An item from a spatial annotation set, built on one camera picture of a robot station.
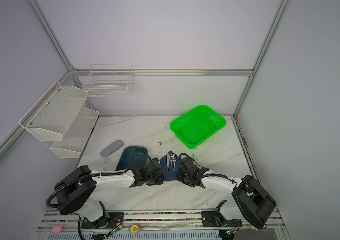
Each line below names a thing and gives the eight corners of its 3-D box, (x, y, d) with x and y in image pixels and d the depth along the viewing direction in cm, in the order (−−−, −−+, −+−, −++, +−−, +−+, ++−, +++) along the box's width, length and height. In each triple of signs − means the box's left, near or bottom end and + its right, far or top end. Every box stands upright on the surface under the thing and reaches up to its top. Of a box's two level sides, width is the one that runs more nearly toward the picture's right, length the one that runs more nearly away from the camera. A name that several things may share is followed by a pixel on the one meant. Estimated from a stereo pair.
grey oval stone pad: (100, 154, 99) (98, 152, 98) (120, 139, 107) (119, 137, 106) (104, 159, 97) (103, 157, 95) (124, 143, 105) (123, 141, 103)
